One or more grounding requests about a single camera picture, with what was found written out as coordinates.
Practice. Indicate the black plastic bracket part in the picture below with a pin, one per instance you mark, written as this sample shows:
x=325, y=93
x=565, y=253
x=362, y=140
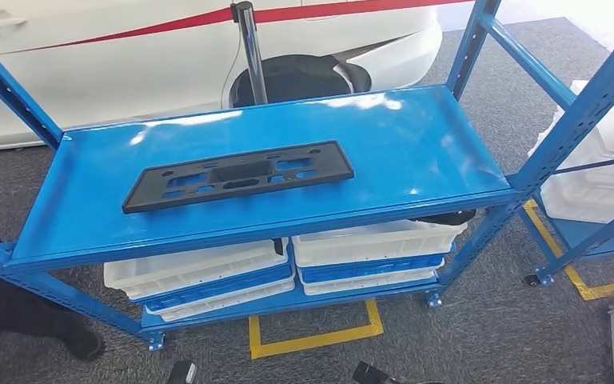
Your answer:
x=339, y=164

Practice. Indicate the black curved plastic part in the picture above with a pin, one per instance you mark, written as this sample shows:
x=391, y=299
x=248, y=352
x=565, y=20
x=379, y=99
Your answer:
x=444, y=217
x=278, y=246

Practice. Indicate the blue metal shelf rack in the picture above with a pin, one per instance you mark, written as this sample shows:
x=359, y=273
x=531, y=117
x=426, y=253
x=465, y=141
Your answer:
x=593, y=238
x=391, y=143

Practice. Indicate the chrome stanchion pole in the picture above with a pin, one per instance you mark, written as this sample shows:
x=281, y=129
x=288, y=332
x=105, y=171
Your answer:
x=254, y=53

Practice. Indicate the yellow floor tape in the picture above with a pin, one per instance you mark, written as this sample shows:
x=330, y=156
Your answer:
x=312, y=342
x=588, y=291

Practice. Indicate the black robot right foot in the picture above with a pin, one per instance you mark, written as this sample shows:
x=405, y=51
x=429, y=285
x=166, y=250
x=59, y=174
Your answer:
x=368, y=375

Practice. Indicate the black robot foot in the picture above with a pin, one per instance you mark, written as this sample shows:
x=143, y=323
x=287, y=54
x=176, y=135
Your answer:
x=182, y=373
x=368, y=375

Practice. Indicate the black robot left foot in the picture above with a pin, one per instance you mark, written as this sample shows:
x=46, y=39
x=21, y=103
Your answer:
x=182, y=373

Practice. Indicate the white car with red stripe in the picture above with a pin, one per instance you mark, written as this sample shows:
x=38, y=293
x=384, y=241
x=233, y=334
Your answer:
x=100, y=79

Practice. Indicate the person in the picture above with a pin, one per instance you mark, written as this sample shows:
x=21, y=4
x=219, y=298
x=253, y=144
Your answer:
x=21, y=312

